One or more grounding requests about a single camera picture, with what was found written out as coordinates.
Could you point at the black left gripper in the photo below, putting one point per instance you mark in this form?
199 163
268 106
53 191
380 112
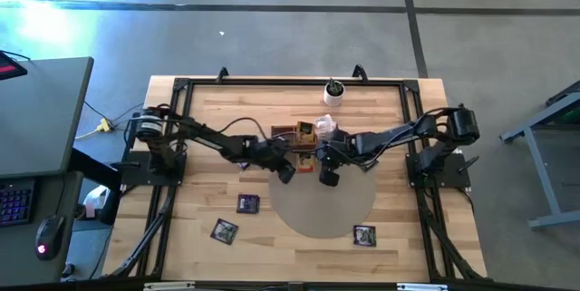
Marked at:
272 155

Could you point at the wooden tea organizer box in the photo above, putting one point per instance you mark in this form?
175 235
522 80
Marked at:
281 131

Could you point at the dark tea bag packet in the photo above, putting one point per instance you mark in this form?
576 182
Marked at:
248 204
371 167
243 166
224 231
364 235

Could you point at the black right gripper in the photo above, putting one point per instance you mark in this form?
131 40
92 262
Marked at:
335 152

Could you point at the black aluminium table frame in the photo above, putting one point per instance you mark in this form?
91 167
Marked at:
272 81

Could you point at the white pot with green plant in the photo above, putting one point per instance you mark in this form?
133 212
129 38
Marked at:
334 100

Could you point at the dark grey desk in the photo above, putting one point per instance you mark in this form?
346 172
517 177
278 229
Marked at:
18 255

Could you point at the backlit computer keyboard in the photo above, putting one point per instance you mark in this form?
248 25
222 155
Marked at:
16 202

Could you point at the grey metal rack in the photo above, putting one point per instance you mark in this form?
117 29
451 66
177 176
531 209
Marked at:
542 168

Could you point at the black device with red light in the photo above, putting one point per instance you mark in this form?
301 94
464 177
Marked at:
9 69

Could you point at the white label roll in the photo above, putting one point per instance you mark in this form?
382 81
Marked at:
95 198

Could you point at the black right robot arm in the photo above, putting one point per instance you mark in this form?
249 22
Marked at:
389 134

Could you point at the silver metal bracket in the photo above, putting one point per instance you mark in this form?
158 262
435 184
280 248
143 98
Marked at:
167 286
421 287

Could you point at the round grey placemat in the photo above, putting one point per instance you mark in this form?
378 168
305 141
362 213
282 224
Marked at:
326 209

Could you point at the white Tazo tea bag packet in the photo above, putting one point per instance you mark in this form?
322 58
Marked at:
325 124

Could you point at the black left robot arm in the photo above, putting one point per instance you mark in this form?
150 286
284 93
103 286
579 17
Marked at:
213 139

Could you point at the orange tea bag packet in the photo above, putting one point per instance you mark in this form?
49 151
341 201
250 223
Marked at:
306 164
306 133

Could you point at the black computer mouse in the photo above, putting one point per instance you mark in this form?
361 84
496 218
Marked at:
50 234

